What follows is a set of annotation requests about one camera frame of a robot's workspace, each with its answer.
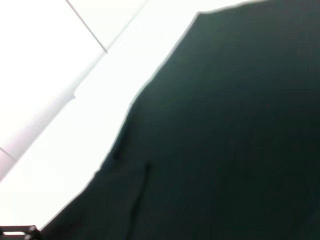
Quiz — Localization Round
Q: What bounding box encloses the black shirt with FREE print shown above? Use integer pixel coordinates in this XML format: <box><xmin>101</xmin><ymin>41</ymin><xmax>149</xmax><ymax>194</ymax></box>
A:
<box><xmin>39</xmin><ymin>0</ymin><xmax>320</xmax><ymax>240</ymax></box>

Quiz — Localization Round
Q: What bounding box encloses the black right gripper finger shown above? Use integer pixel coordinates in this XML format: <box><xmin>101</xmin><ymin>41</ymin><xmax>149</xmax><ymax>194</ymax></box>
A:
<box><xmin>0</xmin><ymin>224</ymin><xmax>41</xmax><ymax>240</ymax></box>

